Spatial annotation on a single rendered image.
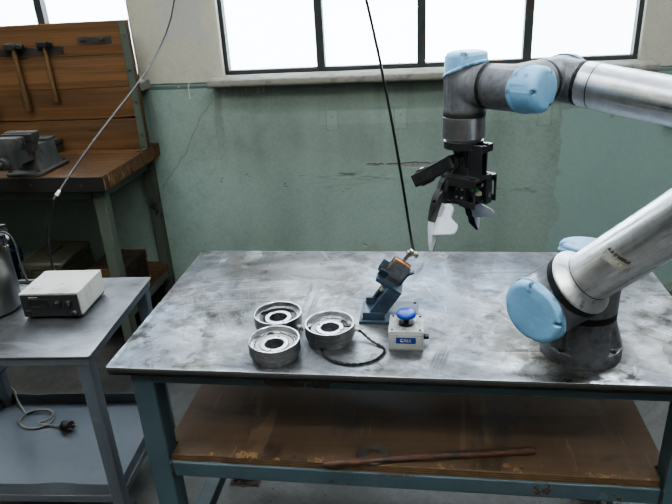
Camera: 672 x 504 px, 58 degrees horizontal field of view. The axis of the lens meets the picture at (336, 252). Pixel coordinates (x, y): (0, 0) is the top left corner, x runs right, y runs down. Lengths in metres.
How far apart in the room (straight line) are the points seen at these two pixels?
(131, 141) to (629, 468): 2.36
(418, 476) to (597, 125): 1.89
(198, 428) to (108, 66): 1.85
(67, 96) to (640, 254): 2.57
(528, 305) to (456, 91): 0.38
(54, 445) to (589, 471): 1.56
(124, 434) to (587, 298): 1.54
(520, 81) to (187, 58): 2.10
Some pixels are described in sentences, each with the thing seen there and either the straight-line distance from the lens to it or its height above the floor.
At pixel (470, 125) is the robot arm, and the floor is 1.25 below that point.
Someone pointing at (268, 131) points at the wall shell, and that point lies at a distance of 2.86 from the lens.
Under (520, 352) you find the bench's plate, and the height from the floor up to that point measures 0.80.
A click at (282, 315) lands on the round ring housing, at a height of 0.82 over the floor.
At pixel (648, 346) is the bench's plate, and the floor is 0.80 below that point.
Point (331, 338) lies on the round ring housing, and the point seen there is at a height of 0.83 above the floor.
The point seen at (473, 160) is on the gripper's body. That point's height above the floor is 1.19.
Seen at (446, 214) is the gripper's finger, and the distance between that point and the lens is 1.14.
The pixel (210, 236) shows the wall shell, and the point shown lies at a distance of 3.11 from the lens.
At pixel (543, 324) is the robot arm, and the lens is 1.08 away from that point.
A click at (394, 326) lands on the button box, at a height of 0.84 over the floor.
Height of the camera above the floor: 1.48
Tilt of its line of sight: 23 degrees down
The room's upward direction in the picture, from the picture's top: 3 degrees counter-clockwise
